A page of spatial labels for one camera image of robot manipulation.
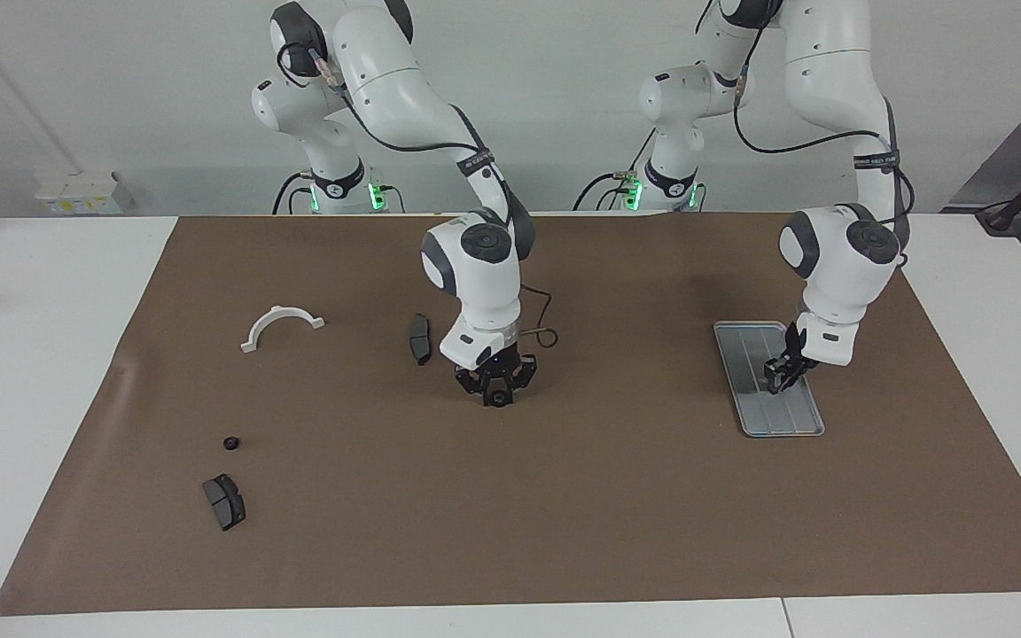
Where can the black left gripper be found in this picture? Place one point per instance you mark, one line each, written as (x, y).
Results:
(798, 350)

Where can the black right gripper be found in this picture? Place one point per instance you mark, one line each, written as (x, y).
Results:
(500, 368)

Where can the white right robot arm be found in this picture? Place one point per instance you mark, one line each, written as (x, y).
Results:
(386, 80)

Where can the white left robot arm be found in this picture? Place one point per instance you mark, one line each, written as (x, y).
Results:
(838, 257)

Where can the silver metal tray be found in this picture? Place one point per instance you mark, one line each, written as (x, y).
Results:
(794, 421)

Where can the dark curved brake pad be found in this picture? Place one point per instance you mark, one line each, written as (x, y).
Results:
(419, 337)

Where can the brown paper table mat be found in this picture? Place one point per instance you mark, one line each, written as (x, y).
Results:
(564, 514)

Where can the dark grooved brake pad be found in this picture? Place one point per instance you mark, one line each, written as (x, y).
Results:
(225, 503)

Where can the white semicircular plastic bracket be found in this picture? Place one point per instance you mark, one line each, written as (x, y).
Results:
(276, 312)

